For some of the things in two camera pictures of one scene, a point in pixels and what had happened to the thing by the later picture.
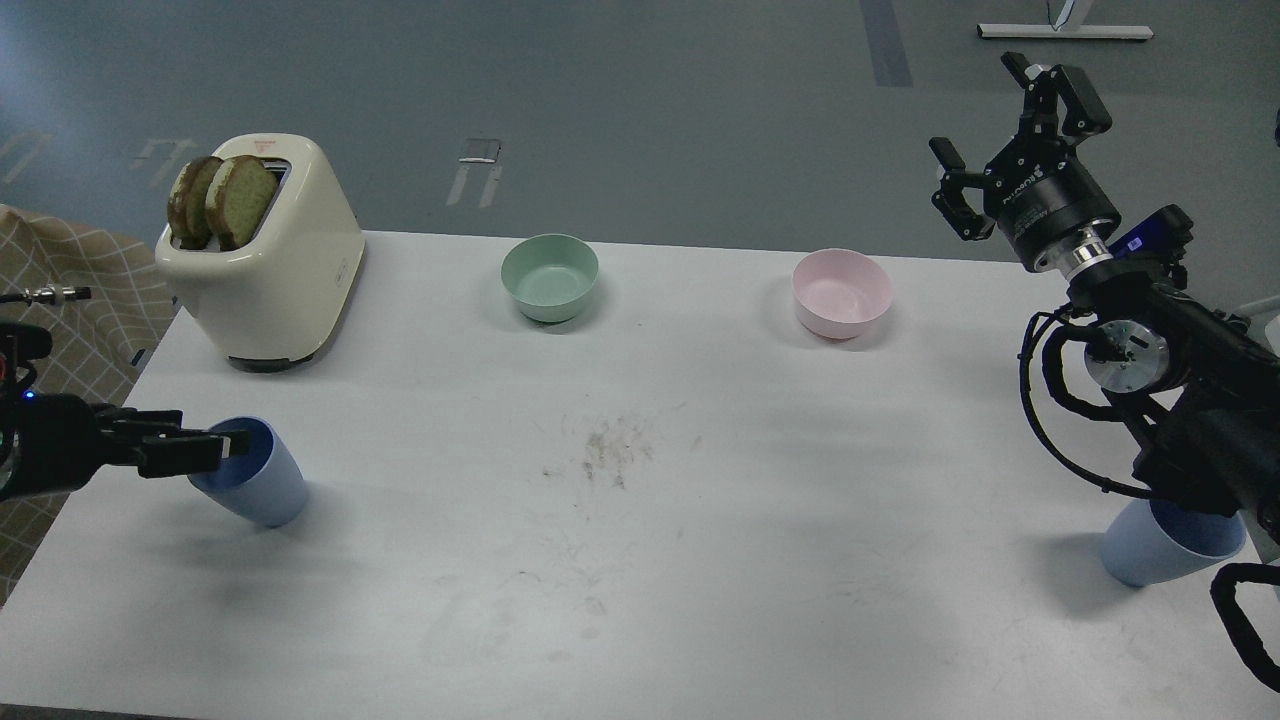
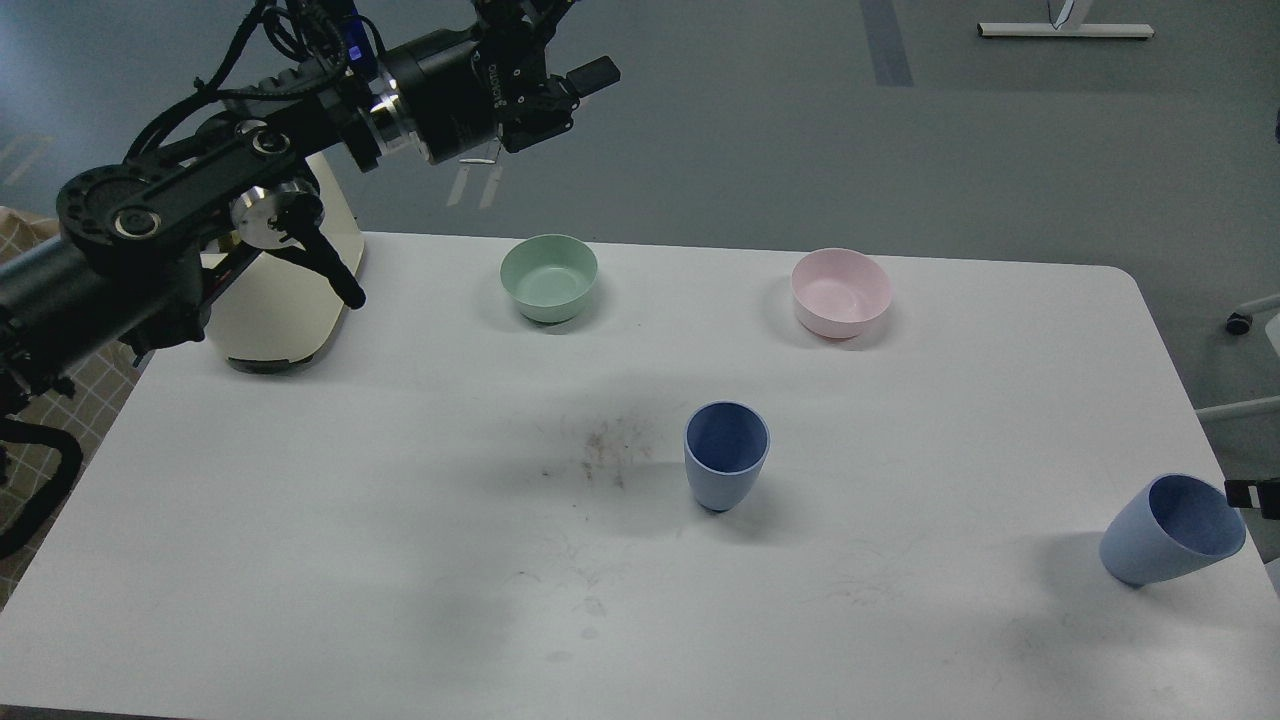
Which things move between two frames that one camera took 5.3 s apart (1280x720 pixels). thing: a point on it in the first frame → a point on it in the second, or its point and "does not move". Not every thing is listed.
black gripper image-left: x=58 y=440 → x=467 y=91
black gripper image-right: x=1039 y=192 → x=1268 y=491
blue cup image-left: x=266 y=485 → x=725 y=444
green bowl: x=549 y=275 does not move
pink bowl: x=837 y=292 does not move
